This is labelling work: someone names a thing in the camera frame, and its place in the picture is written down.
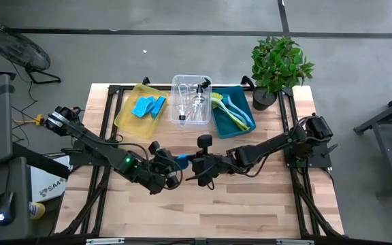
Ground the black computer mouse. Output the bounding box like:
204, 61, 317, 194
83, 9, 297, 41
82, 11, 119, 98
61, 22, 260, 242
0, 191, 17, 227

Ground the teal plastic bin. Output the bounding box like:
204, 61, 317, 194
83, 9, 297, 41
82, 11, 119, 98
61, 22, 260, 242
210, 84, 257, 140

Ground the green dish brush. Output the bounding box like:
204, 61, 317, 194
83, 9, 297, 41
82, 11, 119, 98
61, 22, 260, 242
212, 98, 252, 132
210, 92, 251, 131

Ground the yellow white small container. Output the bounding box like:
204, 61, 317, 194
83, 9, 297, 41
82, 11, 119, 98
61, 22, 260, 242
29, 201, 46, 221

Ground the silver metal bracket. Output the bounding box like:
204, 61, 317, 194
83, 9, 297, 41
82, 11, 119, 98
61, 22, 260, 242
86, 238, 125, 245
276, 239, 314, 245

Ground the green potted plant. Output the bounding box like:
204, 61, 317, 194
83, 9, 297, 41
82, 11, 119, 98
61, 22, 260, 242
250, 35, 315, 112

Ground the clear plastic bin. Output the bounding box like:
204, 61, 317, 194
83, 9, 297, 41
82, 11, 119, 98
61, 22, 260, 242
169, 74, 213, 132

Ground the grey metal stand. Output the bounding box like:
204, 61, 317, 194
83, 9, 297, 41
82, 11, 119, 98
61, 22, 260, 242
353, 86, 392, 200

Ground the yellow cable plug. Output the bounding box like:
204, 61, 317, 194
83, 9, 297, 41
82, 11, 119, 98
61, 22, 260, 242
14, 114, 44, 127

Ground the dark grey desk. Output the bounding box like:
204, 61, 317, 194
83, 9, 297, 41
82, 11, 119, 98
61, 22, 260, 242
0, 157, 33, 241

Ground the dark blue sponge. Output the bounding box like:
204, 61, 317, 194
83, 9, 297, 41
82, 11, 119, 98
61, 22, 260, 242
175, 153, 194, 171

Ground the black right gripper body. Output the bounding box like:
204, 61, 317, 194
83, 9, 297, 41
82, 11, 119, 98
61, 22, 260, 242
191, 152, 234, 186

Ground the blue dish brush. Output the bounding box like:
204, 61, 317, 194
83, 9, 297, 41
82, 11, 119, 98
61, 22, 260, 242
221, 94, 255, 127
230, 110, 248, 127

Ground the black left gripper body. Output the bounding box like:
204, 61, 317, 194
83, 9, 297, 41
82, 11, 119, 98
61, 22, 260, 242
153, 152, 182, 181

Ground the white cardboard box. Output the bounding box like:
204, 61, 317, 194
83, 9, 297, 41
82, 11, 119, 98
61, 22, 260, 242
29, 155, 71, 203

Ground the black floor fan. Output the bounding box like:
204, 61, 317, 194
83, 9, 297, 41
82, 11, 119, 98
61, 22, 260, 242
0, 20, 63, 85

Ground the black diagonal bar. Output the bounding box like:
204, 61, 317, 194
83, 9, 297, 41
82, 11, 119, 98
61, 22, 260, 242
12, 142, 71, 180

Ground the yellow plastic bin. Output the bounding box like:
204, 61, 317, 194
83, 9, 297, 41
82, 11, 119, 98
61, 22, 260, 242
113, 84, 169, 140

